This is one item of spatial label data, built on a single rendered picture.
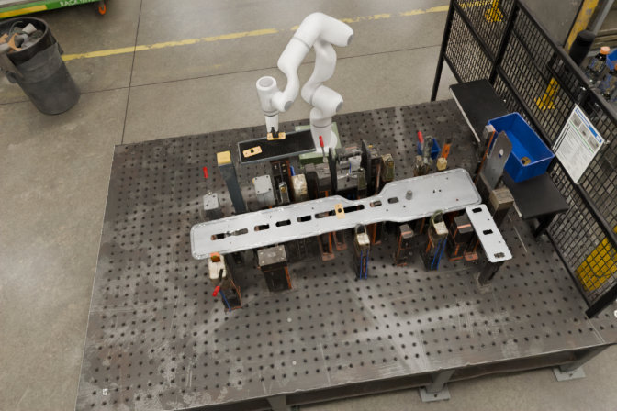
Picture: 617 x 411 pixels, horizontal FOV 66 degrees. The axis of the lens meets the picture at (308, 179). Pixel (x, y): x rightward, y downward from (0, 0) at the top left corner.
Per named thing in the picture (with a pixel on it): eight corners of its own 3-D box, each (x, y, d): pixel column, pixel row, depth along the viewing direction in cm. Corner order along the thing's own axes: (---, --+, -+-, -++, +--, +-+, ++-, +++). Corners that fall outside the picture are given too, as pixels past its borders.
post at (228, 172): (234, 215, 263) (217, 166, 227) (232, 204, 267) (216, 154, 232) (248, 212, 263) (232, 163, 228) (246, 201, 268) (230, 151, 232)
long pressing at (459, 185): (192, 266, 214) (191, 264, 213) (189, 224, 227) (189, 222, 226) (484, 205, 223) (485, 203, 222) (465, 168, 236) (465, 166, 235)
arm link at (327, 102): (319, 108, 268) (319, 77, 248) (345, 123, 261) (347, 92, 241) (305, 121, 262) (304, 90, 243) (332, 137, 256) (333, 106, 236)
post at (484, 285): (481, 294, 227) (497, 268, 204) (472, 273, 234) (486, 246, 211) (494, 292, 228) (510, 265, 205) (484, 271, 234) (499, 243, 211)
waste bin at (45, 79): (25, 126, 414) (-28, 60, 356) (38, 83, 446) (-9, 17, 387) (83, 117, 416) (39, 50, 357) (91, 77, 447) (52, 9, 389)
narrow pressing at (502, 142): (491, 192, 226) (511, 146, 198) (481, 173, 232) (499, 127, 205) (493, 192, 226) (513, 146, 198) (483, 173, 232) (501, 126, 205)
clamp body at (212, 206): (218, 249, 251) (201, 212, 222) (216, 230, 258) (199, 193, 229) (235, 245, 252) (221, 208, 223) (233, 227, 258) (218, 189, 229)
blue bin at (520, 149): (515, 183, 224) (523, 166, 214) (481, 138, 242) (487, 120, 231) (545, 172, 227) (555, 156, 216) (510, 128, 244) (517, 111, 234)
